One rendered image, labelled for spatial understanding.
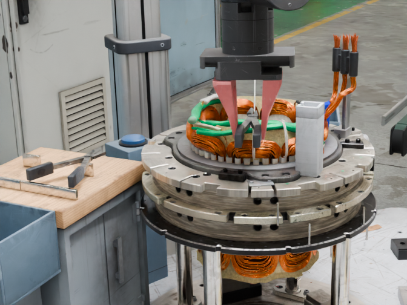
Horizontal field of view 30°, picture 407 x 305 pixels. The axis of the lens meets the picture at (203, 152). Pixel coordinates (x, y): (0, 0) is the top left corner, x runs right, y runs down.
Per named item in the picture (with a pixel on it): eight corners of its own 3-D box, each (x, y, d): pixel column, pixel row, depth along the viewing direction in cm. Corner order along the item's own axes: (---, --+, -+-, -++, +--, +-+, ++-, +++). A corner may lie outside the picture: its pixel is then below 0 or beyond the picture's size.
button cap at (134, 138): (149, 141, 129) (149, 136, 128) (130, 147, 126) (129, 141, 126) (135, 137, 132) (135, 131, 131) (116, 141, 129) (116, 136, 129)
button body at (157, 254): (168, 276, 137) (162, 143, 129) (136, 289, 132) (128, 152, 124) (145, 263, 142) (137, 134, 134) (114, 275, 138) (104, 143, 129)
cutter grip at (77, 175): (74, 188, 97) (72, 177, 96) (68, 187, 97) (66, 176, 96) (84, 177, 100) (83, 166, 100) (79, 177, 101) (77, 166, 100)
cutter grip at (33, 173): (29, 181, 100) (28, 170, 99) (26, 180, 100) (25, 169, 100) (54, 173, 102) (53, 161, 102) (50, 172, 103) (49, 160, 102)
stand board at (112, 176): (64, 229, 94) (62, 212, 93) (-52, 206, 102) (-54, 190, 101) (146, 177, 111) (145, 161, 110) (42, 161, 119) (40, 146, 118)
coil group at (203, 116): (205, 142, 106) (205, 113, 104) (194, 141, 106) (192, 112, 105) (221, 129, 111) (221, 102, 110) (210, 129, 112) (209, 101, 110)
